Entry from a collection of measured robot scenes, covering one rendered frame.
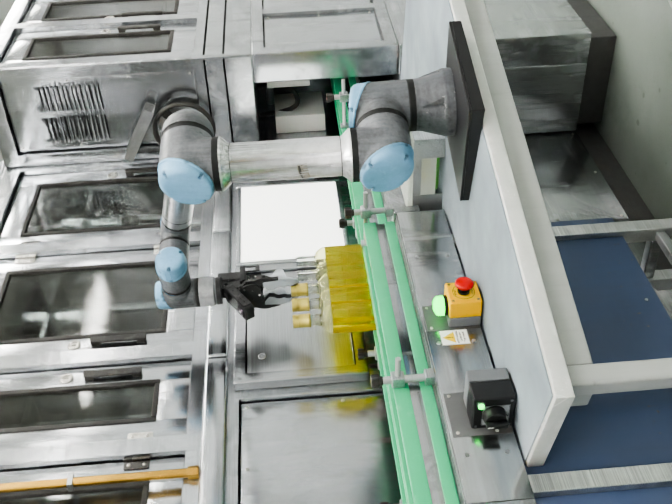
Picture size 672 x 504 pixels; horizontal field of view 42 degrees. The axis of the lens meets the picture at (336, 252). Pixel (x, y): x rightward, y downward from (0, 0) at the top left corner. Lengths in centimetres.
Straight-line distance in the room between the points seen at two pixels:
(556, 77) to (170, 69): 131
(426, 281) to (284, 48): 120
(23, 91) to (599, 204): 192
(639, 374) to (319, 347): 96
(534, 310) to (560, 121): 177
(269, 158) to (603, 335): 81
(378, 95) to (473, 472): 81
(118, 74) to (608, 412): 194
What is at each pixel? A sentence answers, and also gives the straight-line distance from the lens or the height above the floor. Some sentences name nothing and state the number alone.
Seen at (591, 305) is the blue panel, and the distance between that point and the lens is 204.
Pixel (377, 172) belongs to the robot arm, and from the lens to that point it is 181.
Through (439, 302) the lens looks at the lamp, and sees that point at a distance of 188.
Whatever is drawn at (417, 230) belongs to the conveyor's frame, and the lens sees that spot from 217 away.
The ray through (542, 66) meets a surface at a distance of 311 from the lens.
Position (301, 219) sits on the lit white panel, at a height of 112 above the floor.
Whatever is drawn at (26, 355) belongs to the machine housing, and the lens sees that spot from 244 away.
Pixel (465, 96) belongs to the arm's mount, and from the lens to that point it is 179.
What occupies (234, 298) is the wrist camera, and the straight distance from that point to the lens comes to 219.
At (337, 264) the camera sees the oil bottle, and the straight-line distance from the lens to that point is 226.
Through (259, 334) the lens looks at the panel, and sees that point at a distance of 231.
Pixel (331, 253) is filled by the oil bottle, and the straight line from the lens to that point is 230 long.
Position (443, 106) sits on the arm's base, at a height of 80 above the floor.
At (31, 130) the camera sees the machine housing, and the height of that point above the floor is 201.
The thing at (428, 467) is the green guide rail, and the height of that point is 93.
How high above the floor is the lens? 115
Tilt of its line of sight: 3 degrees down
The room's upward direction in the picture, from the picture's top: 94 degrees counter-clockwise
